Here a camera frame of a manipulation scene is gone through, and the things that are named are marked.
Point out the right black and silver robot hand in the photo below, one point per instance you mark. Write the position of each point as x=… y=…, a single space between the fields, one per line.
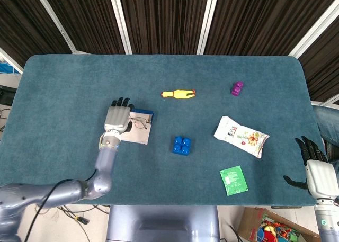
x=321 y=178

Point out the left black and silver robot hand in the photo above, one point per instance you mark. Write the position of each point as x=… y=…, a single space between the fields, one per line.
x=116 y=118

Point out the wire-rimmed eyeglasses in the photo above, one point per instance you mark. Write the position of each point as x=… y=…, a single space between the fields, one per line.
x=140 y=123

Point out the blue and white box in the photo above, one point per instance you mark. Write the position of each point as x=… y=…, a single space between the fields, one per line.
x=140 y=137

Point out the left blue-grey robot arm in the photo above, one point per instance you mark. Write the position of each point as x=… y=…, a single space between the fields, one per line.
x=106 y=162

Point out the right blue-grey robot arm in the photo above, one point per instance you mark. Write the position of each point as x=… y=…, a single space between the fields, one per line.
x=328 y=220

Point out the cardboard box of toys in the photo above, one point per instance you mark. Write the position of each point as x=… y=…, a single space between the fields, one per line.
x=250 y=223

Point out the teal fabric table cover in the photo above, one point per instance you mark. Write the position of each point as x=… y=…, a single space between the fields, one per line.
x=79 y=80

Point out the yellow rubber chicken toy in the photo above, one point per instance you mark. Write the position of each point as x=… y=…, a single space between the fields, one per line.
x=180 y=94

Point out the blue four-stud building block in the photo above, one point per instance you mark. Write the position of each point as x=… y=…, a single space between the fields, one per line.
x=181 y=146

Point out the green foil sachet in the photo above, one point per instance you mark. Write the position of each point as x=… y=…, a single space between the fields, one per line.
x=233 y=180

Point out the white nut snack bag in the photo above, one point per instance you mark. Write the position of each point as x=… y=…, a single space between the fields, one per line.
x=238 y=134

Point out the dark brown curtain panel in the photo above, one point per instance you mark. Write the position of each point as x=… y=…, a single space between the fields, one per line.
x=21 y=22
x=164 y=19
x=323 y=67
x=84 y=17
x=259 y=19

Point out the black floor power adapter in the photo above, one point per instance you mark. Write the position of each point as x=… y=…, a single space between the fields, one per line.
x=82 y=220

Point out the blue-grey robot torso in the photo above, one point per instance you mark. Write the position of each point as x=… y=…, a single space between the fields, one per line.
x=161 y=223

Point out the blue plastic bin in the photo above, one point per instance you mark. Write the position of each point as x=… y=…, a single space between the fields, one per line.
x=8 y=68

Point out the purple two-stud building block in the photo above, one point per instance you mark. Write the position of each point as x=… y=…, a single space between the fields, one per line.
x=236 y=89

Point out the white aluminium frame post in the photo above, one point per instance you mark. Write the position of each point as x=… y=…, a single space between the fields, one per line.
x=315 y=30
x=120 y=19
x=10 y=59
x=207 y=19
x=54 y=19
x=325 y=103

